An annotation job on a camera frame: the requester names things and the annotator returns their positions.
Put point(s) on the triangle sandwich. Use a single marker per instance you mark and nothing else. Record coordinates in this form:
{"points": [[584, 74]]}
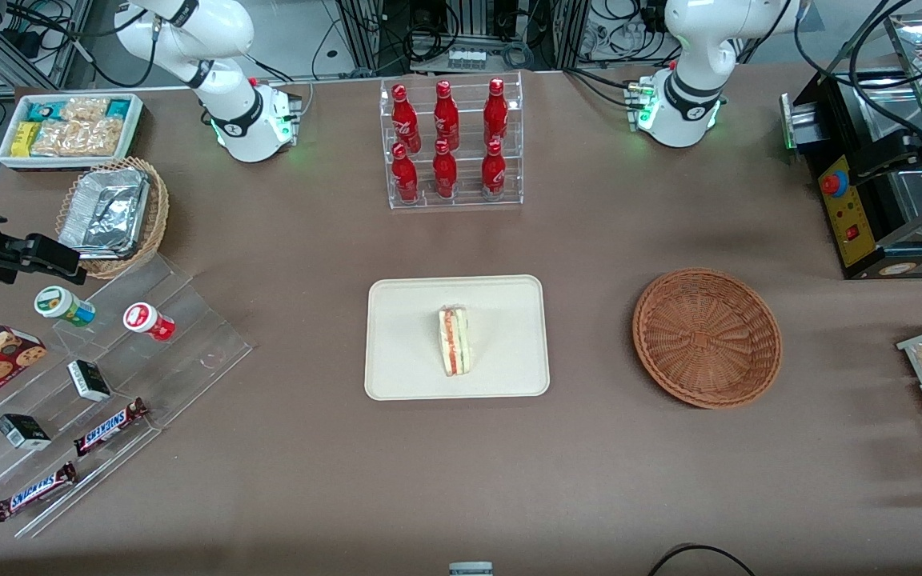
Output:
{"points": [[454, 340]]}

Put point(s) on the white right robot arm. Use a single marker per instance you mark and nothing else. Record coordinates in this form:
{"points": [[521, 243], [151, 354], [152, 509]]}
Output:
{"points": [[230, 120]]}

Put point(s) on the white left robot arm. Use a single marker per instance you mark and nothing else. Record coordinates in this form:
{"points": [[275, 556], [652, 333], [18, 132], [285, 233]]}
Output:
{"points": [[681, 108]]}

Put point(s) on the aluminium foil tray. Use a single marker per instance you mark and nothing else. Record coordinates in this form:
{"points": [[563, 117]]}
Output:
{"points": [[105, 212]]}

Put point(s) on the wicker basket with foil trays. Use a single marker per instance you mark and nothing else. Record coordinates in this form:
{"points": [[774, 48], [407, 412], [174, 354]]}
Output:
{"points": [[158, 216]]}

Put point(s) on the empty brown wicker basket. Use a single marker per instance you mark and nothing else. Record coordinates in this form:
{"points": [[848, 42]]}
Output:
{"points": [[705, 340]]}

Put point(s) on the cream plastic tray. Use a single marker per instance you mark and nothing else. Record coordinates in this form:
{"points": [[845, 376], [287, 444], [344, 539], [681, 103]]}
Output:
{"points": [[405, 344]]}

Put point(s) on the green lid cup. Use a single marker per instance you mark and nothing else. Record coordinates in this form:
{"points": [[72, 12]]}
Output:
{"points": [[57, 302]]}

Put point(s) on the steel food pan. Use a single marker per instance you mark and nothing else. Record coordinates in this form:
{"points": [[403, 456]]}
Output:
{"points": [[921, 196], [885, 104]]}

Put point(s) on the red emergency stop button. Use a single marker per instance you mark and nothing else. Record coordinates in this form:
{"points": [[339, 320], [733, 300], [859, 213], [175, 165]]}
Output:
{"points": [[834, 184]]}

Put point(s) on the black hot food display case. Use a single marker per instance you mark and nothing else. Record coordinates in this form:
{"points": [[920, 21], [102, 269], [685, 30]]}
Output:
{"points": [[853, 232]]}

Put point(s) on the white plastic snack bin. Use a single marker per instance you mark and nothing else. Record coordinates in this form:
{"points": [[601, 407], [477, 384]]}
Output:
{"points": [[6, 160]]}

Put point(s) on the red lid cup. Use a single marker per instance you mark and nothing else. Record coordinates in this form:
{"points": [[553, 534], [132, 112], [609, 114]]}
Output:
{"points": [[143, 318]]}

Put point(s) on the clear bag of peanuts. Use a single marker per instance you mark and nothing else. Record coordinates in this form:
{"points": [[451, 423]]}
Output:
{"points": [[57, 138], [101, 136], [85, 109]]}

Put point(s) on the yellow snack packet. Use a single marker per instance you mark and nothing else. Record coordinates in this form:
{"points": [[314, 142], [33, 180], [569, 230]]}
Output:
{"points": [[25, 138]]}

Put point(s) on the small black box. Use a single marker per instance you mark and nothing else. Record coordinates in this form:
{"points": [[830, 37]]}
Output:
{"points": [[23, 432], [90, 381]]}

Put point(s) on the teal snack packet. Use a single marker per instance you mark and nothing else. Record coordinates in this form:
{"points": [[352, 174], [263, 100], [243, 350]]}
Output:
{"points": [[119, 108], [43, 110]]}

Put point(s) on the clear acrylic stepped shelf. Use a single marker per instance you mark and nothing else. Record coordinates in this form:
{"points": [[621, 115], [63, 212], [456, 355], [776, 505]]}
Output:
{"points": [[189, 352]]}

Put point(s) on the Snickers bar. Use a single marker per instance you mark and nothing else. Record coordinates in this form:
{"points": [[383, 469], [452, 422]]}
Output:
{"points": [[109, 428], [33, 492]]}

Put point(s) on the red cola bottle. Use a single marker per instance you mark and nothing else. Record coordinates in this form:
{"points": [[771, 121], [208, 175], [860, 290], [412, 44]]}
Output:
{"points": [[404, 178], [493, 172], [405, 120], [446, 118], [495, 116], [444, 174]]}

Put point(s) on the clear acrylic bottle rack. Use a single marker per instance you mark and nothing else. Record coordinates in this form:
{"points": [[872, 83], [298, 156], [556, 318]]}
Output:
{"points": [[465, 200]]}

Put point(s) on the white power strip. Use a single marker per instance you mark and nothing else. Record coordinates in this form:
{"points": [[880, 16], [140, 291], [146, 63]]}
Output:
{"points": [[467, 59]]}

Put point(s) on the grey device edge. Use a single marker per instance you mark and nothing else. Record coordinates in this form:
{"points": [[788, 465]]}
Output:
{"points": [[471, 570]]}

